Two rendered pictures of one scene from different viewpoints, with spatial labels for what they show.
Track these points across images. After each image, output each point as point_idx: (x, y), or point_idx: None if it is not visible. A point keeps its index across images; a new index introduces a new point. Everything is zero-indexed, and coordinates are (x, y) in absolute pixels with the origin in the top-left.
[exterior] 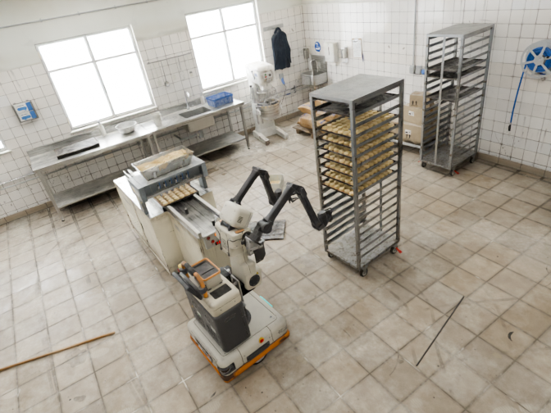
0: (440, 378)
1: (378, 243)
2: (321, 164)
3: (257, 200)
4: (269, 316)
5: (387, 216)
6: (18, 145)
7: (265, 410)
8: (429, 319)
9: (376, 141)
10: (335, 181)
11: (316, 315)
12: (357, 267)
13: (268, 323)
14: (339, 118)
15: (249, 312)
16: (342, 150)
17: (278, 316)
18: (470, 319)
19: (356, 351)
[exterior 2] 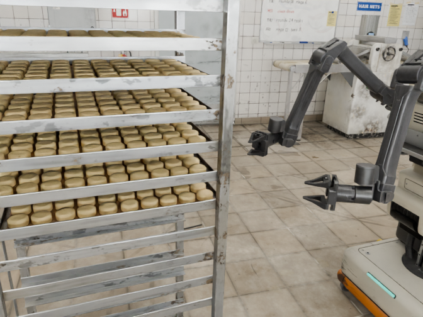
0: (190, 214)
1: (110, 315)
2: (216, 143)
3: None
4: (370, 253)
5: (69, 272)
6: None
7: (367, 238)
8: (145, 250)
9: (68, 62)
10: (182, 187)
11: (287, 302)
12: (182, 314)
13: (371, 247)
14: (106, 0)
15: (406, 267)
16: (177, 64)
17: (355, 250)
18: (106, 236)
19: (253, 250)
